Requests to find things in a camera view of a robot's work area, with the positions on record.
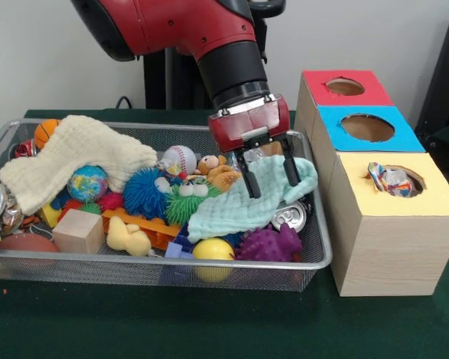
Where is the plain wooden cube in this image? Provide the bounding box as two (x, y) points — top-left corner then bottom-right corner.
(52, 208), (105, 255)

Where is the white baseball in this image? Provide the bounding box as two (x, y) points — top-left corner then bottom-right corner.
(162, 144), (198, 177)

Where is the purple spiky ball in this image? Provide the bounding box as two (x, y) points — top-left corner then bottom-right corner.
(234, 223), (303, 262)

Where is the green spiky puffer ball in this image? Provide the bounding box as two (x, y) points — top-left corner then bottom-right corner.
(164, 181), (222, 227)

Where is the light teal cloth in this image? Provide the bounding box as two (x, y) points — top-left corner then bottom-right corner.
(186, 155), (319, 243)

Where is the globe print ball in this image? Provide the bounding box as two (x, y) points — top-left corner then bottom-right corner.
(67, 165), (109, 203)

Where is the colourful patterned cloth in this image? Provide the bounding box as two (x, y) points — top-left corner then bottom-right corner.
(365, 161), (412, 197)

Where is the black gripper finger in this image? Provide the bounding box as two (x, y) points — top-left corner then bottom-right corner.
(236, 146), (262, 199)
(280, 135), (302, 188)

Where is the blue puffer ball with eyes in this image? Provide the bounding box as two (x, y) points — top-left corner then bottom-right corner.
(122, 168), (173, 220)

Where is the grey wire mesh bin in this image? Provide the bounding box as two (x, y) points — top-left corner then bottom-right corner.
(0, 117), (333, 293)

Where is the yellow ball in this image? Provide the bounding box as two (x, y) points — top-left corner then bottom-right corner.
(192, 239), (236, 283)

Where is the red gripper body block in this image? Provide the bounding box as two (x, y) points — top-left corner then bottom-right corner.
(208, 93), (291, 153)

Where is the orange toy basketball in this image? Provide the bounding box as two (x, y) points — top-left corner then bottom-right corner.
(34, 119), (63, 150)

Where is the wooden box with three holes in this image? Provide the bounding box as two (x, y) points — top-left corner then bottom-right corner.
(293, 69), (449, 298)

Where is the cream knitted cloth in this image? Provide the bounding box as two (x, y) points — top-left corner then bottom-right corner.
(0, 114), (158, 217)

